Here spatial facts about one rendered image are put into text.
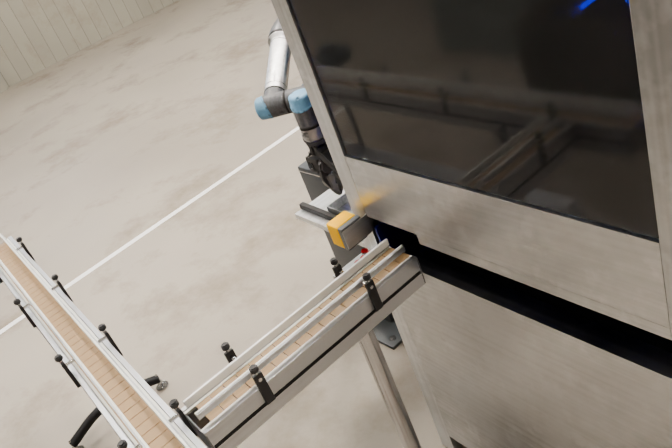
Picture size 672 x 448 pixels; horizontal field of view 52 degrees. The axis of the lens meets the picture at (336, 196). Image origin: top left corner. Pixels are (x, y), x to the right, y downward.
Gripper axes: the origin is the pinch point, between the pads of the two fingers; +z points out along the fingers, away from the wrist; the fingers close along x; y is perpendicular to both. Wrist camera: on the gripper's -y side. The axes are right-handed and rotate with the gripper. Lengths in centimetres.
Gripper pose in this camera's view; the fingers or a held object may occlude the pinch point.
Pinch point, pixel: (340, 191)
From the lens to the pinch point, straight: 221.3
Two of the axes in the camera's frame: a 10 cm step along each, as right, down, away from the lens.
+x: -7.3, 5.4, -4.2
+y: -6.0, -2.1, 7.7
